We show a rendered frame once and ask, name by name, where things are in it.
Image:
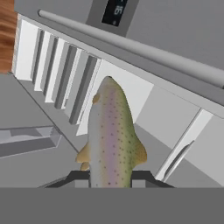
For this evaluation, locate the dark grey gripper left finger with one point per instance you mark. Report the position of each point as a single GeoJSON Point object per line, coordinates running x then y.
{"type": "Point", "coordinates": [78, 176]}

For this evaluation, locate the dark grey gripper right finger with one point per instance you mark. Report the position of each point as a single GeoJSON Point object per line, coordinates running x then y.
{"type": "Point", "coordinates": [143, 176]}

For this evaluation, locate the brown wooden cupboard panel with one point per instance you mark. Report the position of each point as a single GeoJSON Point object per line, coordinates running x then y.
{"type": "Point", "coordinates": [5, 35]}

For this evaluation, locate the spotted green pink fish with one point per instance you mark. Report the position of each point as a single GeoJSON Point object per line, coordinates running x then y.
{"type": "Point", "coordinates": [110, 131]}

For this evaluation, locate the grey fridge door with display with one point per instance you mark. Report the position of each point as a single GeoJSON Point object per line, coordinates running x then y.
{"type": "Point", "coordinates": [178, 26]}

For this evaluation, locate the clear fridge shelf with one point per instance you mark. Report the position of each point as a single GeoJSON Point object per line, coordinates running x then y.
{"type": "Point", "coordinates": [27, 145]}

